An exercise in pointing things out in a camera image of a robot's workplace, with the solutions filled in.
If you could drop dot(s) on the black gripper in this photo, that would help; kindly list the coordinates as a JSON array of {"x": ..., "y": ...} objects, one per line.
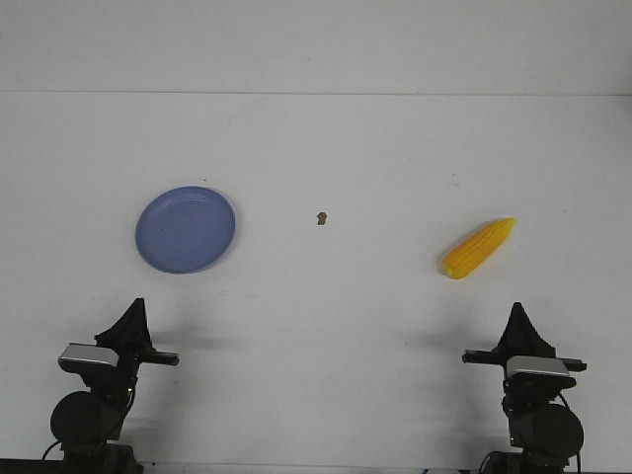
[
  {"x": 530, "y": 343},
  {"x": 125, "y": 336}
]

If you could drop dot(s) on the yellow corn cob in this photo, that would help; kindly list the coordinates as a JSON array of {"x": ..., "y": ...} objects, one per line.
[{"x": 469, "y": 254}]

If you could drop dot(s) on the blue round plate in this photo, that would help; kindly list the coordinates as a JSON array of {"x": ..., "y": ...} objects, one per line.
[{"x": 185, "y": 230}]

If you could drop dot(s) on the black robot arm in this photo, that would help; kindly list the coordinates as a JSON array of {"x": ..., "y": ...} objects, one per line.
[
  {"x": 543, "y": 429},
  {"x": 87, "y": 424}
]

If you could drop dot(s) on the small brown table mark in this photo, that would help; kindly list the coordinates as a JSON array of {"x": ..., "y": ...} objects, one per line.
[{"x": 322, "y": 218}]

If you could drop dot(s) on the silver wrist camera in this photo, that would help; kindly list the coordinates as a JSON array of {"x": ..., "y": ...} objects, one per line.
[
  {"x": 78, "y": 357},
  {"x": 548, "y": 370}
]

